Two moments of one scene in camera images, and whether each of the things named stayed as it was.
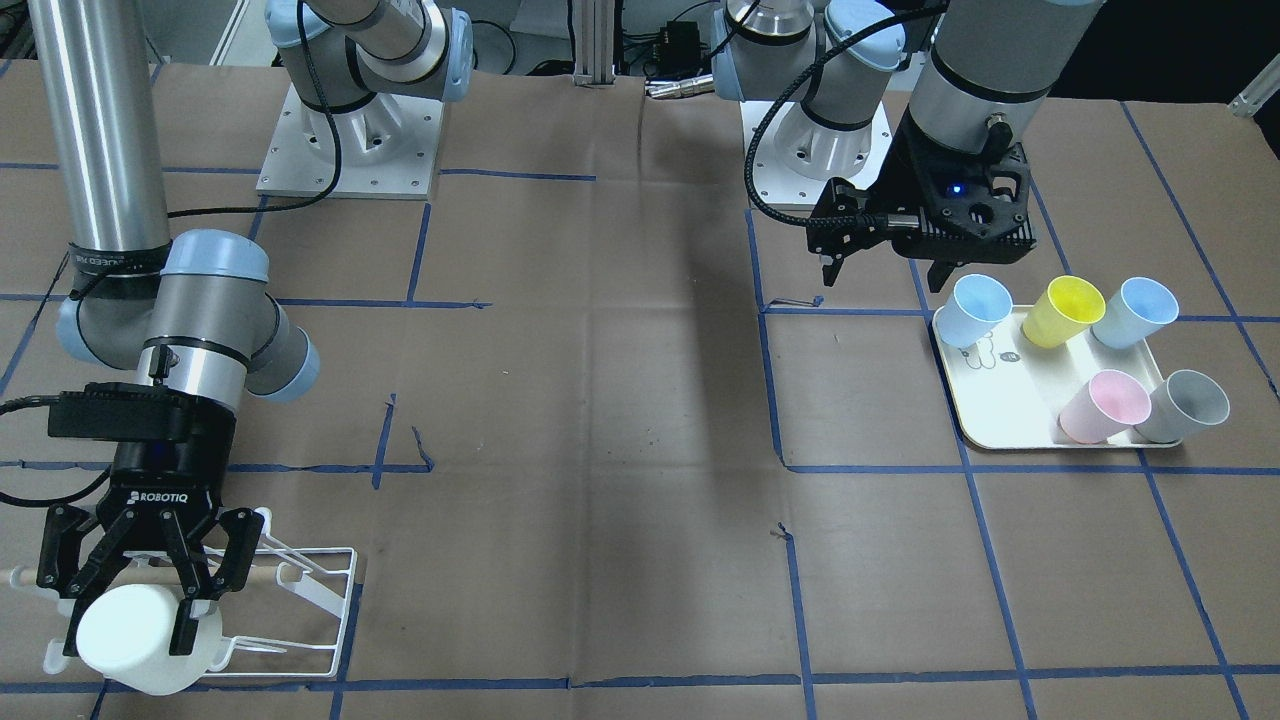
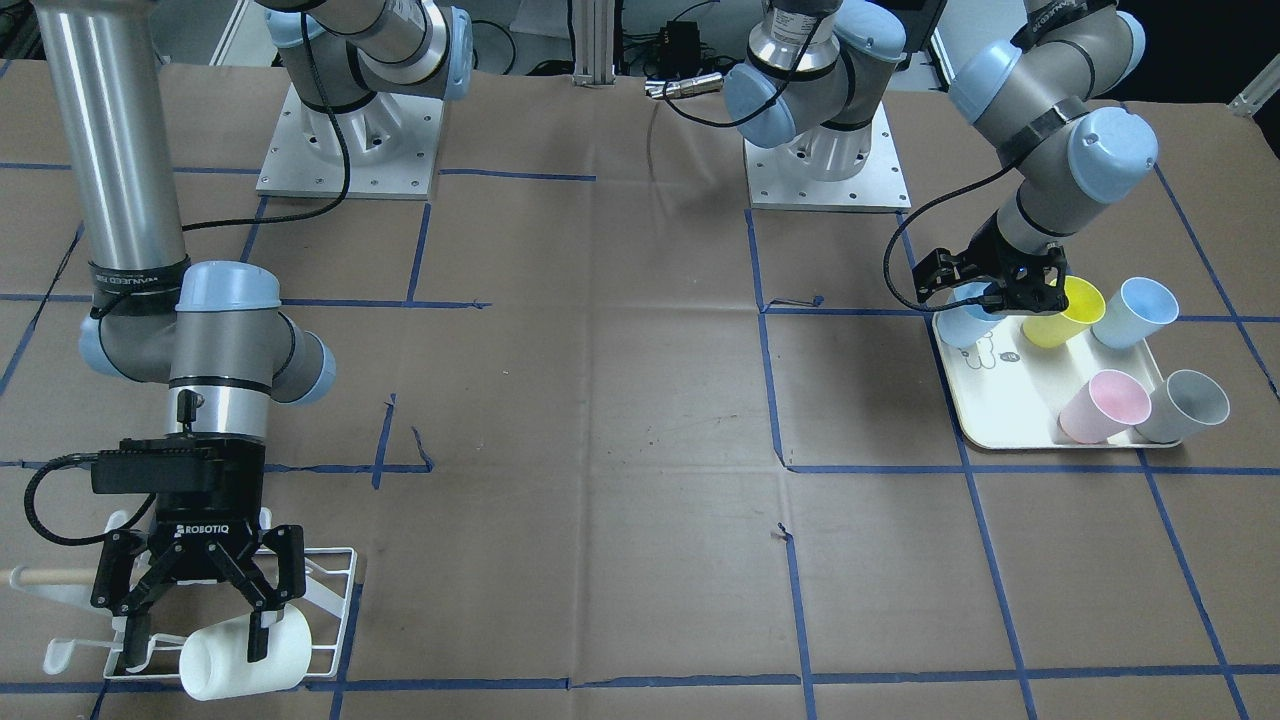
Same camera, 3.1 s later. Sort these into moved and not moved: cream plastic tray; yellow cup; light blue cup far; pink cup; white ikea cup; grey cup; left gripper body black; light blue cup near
Moved: white ikea cup; left gripper body black
Not moved: cream plastic tray; light blue cup near; yellow cup; pink cup; grey cup; light blue cup far
